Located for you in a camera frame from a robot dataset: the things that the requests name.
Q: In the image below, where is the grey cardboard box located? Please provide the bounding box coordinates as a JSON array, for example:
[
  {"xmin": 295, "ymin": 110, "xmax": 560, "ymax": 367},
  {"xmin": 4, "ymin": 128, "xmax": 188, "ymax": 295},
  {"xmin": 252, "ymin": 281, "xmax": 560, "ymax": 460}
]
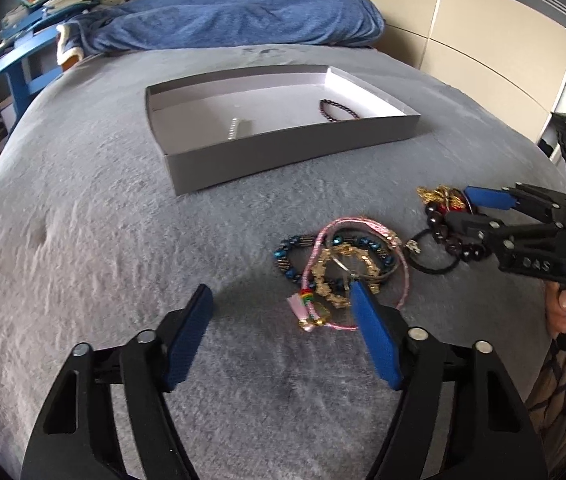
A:
[{"xmin": 144, "ymin": 64, "xmax": 421, "ymax": 197}]

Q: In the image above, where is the pink cord tassel bracelet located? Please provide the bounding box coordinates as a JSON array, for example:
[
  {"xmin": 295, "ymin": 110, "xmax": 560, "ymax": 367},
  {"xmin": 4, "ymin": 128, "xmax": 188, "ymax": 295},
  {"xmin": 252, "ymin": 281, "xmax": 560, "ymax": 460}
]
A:
[{"xmin": 285, "ymin": 216, "xmax": 410, "ymax": 333}]

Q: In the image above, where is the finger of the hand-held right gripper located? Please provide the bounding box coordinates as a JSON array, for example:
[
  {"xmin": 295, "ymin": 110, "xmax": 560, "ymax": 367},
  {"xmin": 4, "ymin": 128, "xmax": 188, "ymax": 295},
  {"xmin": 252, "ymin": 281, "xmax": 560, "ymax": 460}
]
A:
[
  {"xmin": 446, "ymin": 211, "xmax": 564, "ymax": 273},
  {"xmin": 463, "ymin": 182, "xmax": 566, "ymax": 223}
]

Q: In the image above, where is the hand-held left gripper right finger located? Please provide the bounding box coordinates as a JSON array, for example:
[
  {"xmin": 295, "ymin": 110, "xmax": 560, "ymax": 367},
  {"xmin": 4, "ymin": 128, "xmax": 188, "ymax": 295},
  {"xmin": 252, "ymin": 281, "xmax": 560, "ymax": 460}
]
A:
[{"xmin": 349, "ymin": 280, "xmax": 549, "ymax": 480}]

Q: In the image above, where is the blue duvet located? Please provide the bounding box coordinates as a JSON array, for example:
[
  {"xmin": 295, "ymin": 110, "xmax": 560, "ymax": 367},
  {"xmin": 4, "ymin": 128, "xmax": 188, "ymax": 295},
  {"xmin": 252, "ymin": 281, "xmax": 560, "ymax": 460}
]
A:
[{"xmin": 58, "ymin": 0, "xmax": 386, "ymax": 58}]

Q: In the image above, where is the large dark bead bracelet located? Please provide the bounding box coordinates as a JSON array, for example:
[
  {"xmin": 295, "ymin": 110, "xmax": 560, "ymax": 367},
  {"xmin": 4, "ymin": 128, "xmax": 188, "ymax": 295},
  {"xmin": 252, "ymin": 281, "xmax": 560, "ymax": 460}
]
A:
[{"xmin": 426, "ymin": 202, "xmax": 486, "ymax": 263}]

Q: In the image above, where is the gold chain bracelet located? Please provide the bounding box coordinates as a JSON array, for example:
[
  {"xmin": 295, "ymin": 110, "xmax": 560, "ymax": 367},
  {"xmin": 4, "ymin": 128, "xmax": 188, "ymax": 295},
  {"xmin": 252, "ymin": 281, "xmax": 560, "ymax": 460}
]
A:
[{"xmin": 310, "ymin": 242, "xmax": 384, "ymax": 311}]

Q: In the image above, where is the blue desk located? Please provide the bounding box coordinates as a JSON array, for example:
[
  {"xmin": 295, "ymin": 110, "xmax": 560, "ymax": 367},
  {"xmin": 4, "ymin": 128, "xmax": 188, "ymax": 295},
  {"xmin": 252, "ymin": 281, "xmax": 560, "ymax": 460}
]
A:
[{"xmin": 0, "ymin": 0, "xmax": 98, "ymax": 118}]

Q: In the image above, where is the beige wardrobe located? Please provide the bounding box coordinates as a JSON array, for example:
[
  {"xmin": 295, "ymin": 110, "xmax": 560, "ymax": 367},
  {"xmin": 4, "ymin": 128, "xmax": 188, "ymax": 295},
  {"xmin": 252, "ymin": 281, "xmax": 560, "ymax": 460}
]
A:
[{"xmin": 358, "ymin": 0, "xmax": 566, "ymax": 141}]

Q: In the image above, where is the black hair tie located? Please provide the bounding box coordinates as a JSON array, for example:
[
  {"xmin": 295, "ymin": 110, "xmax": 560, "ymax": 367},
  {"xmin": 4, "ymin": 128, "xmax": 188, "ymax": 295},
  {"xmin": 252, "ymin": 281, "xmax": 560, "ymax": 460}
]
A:
[{"xmin": 405, "ymin": 230, "xmax": 464, "ymax": 276}]

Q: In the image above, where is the small dark bead bracelet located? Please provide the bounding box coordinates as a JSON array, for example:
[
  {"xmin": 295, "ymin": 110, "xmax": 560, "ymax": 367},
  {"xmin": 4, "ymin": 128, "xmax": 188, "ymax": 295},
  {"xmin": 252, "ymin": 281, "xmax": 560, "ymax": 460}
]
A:
[{"xmin": 319, "ymin": 99, "xmax": 361, "ymax": 123}]

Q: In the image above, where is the silver bracelet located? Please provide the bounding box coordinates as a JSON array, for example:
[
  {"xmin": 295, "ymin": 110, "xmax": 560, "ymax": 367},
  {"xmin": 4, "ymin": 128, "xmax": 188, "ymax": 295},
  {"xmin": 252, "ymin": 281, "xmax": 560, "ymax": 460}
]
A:
[{"xmin": 226, "ymin": 117, "xmax": 254, "ymax": 142}]

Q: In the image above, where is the red and gold charm bracelet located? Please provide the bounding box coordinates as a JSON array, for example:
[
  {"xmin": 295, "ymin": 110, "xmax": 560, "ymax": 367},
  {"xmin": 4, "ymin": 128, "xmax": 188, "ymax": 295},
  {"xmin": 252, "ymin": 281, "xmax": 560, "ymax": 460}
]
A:
[{"xmin": 416, "ymin": 185, "xmax": 469, "ymax": 216}]

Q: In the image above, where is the grey blanket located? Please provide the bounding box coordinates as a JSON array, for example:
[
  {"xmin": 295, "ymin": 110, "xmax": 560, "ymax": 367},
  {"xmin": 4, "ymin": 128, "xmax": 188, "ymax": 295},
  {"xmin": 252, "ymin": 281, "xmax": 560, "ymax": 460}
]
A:
[{"xmin": 0, "ymin": 42, "xmax": 566, "ymax": 480}]

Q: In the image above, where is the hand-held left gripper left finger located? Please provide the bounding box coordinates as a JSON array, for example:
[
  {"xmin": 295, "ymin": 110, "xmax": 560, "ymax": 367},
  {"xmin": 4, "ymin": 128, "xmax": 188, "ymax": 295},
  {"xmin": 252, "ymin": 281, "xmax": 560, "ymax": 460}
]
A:
[{"xmin": 20, "ymin": 283, "xmax": 215, "ymax": 480}]

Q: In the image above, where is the blue bead bracelet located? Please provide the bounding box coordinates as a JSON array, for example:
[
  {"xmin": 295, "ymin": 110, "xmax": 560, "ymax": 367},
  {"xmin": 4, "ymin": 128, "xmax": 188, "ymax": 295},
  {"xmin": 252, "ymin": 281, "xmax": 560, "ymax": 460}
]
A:
[{"xmin": 272, "ymin": 232, "xmax": 396, "ymax": 283}]

